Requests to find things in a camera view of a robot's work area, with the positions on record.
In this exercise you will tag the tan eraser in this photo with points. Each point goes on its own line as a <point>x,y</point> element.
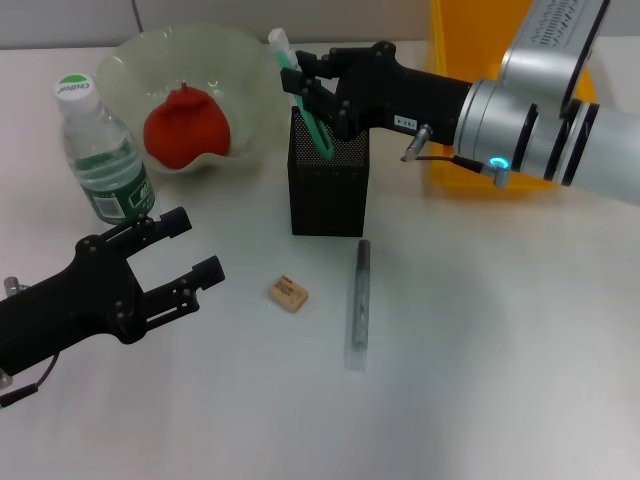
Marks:
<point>287,292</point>

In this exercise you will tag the grey pen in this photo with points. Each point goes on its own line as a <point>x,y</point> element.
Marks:
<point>361,300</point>

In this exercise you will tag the yellow plastic bin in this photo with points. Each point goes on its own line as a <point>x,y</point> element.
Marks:
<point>475,40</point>

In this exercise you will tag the black mesh pen holder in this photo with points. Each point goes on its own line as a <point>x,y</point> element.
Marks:
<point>327,200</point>

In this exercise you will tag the orange fruit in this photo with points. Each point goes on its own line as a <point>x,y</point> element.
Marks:
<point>185,130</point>

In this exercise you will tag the right wrist camera housing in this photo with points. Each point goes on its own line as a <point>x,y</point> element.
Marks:
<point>550,45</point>

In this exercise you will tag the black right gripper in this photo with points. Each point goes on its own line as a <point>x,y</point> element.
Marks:
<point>400,95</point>

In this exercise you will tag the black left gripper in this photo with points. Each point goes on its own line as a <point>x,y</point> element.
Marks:
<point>70,305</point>

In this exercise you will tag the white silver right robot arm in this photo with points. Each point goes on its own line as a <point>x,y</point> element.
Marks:
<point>600,145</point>

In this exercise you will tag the green utility knife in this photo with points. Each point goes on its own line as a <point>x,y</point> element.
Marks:
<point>282,47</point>

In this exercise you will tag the clear water bottle green label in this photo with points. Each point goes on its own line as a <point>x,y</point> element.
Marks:
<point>110,175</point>

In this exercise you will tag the pale green glass fruit plate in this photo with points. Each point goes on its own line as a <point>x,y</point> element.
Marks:
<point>235,75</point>

